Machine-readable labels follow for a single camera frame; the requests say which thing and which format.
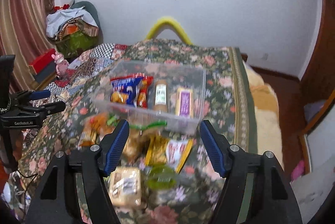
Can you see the green-top clear cookie bag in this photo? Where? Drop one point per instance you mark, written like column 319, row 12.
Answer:
column 139, row 136

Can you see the yellow and white snack bag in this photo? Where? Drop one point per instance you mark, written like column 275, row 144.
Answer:
column 164, row 151

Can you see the red and grey box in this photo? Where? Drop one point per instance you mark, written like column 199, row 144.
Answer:
column 43, row 67

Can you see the striped pink curtain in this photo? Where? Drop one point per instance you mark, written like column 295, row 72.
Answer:
column 23, row 34

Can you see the orange ramen ball snack bag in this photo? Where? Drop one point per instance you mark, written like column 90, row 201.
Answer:
column 96, row 127

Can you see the brown cracker pack green label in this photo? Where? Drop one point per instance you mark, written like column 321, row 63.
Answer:
column 160, row 96

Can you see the green pea snack bag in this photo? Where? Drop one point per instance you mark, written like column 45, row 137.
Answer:
column 161, row 177

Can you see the clear plastic storage bin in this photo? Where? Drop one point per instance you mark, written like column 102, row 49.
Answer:
column 176, row 76

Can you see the beige fleece blanket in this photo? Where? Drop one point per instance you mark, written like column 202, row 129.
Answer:
column 266, row 106

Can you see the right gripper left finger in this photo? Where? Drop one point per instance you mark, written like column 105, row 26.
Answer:
column 112, row 146

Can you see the blue chips snack bag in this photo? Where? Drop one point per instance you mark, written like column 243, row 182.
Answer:
column 124, row 89

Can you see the pile of clothes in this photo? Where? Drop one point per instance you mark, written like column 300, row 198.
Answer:
column 73, row 28

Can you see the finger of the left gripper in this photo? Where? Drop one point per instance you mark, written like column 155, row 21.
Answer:
column 27, row 96
column 48, row 109

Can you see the pink plush toy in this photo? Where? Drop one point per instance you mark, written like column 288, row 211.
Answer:
column 61, row 63

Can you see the purple label biscuit pack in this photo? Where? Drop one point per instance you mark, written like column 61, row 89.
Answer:
column 184, row 103

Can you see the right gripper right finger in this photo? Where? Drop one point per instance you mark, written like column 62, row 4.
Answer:
column 217, row 147

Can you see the red snack packet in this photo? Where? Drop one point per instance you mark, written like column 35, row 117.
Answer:
column 142, row 99

